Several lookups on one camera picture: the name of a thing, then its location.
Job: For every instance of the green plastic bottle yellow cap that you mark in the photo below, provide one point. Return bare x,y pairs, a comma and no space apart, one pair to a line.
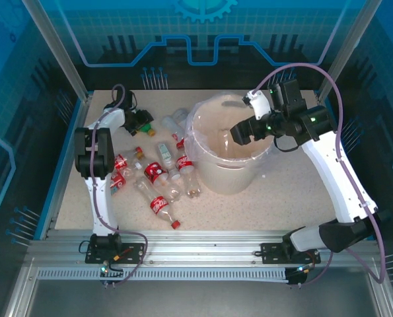
146,127

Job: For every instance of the milky bottle with red cap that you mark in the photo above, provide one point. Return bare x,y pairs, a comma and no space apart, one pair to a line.
169,125

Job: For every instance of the small bottle green white label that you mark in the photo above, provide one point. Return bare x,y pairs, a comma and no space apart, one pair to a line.
164,152

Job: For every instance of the bottle with red graphic label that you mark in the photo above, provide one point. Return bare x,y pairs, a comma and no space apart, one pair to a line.
154,171

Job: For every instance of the clear cola bottle red label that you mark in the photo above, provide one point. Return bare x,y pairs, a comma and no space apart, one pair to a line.
185,163
117,183
159,203

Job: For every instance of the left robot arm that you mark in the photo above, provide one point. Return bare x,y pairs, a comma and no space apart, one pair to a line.
106,204

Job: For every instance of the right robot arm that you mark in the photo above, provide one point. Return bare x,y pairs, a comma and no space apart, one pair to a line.
338,185

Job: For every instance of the cream plastic bin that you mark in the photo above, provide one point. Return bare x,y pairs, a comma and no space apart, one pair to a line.
226,181

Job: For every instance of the black connector box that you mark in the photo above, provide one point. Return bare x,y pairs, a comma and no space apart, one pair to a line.
112,275
297,277

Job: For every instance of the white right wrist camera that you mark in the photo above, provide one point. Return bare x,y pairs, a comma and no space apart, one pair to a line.
260,104

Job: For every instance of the aluminium frame post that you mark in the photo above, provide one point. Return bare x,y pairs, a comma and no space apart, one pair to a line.
343,56
64,59

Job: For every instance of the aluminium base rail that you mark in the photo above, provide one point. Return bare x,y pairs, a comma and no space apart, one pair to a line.
199,251

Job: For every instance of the grey metal base plate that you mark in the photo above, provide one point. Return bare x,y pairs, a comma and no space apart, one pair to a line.
199,300

